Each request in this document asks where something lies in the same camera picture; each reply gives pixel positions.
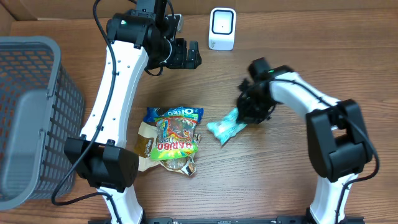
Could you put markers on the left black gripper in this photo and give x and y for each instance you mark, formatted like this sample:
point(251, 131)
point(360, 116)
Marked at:
point(181, 56)

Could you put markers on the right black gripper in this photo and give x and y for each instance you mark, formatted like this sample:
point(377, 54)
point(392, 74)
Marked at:
point(246, 117)

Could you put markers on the mint green wipes pack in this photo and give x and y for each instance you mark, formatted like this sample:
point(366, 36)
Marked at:
point(226, 128)

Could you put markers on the blue Oreo cookie pack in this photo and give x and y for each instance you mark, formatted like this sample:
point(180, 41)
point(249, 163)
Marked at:
point(156, 112)

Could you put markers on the Haribo gummy worms bag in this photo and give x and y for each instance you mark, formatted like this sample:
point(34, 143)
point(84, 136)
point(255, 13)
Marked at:
point(175, 137)

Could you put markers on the beige brown cookie bag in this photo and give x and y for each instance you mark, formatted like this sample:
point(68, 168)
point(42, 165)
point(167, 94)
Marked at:
point(146, 139)

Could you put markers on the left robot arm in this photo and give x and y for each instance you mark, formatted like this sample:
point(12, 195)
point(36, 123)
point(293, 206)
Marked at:
point(138, 41)

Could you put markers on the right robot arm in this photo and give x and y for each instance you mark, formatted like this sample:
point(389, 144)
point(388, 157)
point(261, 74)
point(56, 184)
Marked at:
point(337, 140)

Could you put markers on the white barcode scanner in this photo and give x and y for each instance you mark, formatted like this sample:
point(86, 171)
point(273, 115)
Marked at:
point(222, 29)

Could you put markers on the grey plastic basket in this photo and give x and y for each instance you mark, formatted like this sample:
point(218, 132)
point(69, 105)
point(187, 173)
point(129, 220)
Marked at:
point(40, 108)

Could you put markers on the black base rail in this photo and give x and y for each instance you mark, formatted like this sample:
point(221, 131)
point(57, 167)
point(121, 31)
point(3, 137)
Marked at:
point(278, 220)

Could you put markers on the cardboard back wall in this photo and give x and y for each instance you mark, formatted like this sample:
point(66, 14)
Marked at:
point(25, 10)

